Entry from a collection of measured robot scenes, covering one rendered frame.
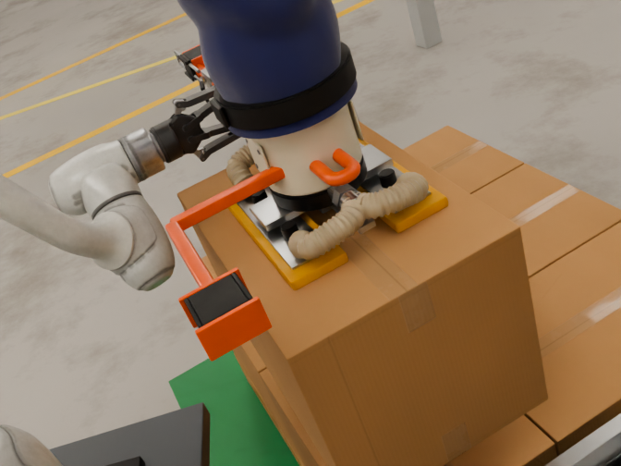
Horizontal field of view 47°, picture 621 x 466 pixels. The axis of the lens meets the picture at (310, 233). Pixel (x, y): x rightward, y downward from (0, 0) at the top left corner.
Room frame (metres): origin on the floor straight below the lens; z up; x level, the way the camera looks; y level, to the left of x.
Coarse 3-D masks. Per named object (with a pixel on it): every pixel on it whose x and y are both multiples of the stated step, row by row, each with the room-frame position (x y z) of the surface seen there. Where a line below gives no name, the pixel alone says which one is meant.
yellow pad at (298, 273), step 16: (256, 192) 1.12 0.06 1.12; (240, 208) 1.14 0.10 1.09; (256, 224) 1.06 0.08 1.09; (288, 224) 0.98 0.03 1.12; (304, 224) 1.01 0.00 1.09; (256, 240) 1.02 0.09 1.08; (272, 240) 0.99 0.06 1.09; (288, 240) 0.97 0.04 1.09; (272, 256) 0.96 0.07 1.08; (288, 256) 0.93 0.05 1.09; (320, 256) 0.91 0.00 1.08; (336, 256) 0.90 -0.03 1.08; (288, 272) 0.90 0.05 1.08; (304, 272) 0.89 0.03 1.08; (320, 272) 0.89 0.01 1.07
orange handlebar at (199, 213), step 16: (336, 160) 0.98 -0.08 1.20; (352, 160) 0.94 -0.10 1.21; (256, 176) 1.01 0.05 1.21; (272, 176) 1.00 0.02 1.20; (320, 176) 0.95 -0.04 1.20; (336, 176) 0.92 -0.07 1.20; (352, 176) 0.92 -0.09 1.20; (224, 192) 0.99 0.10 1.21; (240, 192) 0.99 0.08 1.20; (192, 208) 0.98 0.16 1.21; (208, 208) 0.97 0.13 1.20; (224, 208) 0.98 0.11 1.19; (176, 224) 0.95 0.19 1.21; (192, 224) 0.97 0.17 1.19; (176, 240) 0.91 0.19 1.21; (192, 256) 0.85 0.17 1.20; (192, 272) 0.82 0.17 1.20; (208, 272) 0.80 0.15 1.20
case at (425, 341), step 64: (192, 192) 1.30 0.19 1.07; (448, 192) 0.98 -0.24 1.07; (256, 256) 1.00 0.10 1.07; (384, 256) 0.88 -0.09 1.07; (448, 256) 0.82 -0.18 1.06; (512, 256) 0.82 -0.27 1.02; (320, 320) 0.79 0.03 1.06; (384, 320) 0.77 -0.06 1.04; (448, 320) 0.80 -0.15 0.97; (512, 320) 0.82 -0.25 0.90; (320, 384) 0.75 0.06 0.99; (384, 384) 0.77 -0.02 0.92; (448, 384) 0.79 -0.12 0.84; (512, 384) 0.82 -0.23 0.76; (320, 448) 0.85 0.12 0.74; (384, 448) 0.76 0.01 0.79; (448, 448) 0.79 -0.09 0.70
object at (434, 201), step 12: (360, 144) 1.19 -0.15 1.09; (396, 168) 1.07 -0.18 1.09; (372, 180) 1.06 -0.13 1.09; (384, 180) 1.01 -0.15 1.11; (372, 192) 1.02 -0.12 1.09; (432, 192) 0.96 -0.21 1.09; (420, 204) 0.95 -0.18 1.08; (432, 204) 0.94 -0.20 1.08; (444, 204) 0.94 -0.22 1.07; (384, 216) 0.95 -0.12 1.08; (396, 216) 0.94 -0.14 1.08; (408, 216) 0.93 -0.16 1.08; (420, 216) 0.93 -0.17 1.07; (396, 228) 0.92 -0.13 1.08
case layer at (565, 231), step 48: (432, 144) 2.05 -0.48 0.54; (480, 144) 1.94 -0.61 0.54; (480, 192) 1.69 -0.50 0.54; (528, 192) 1.61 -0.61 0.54; (576, 192) 1.53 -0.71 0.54; (528, 240) 1.41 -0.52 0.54; (576, 240) 1.35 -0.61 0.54; (576, 288) 1.19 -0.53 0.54; (576, 336) 1.06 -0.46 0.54; (576, 384) 0.94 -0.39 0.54; (288, 432) 1.28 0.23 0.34; (528, 432) 0.88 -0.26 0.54; (576, 432) 0.84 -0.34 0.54
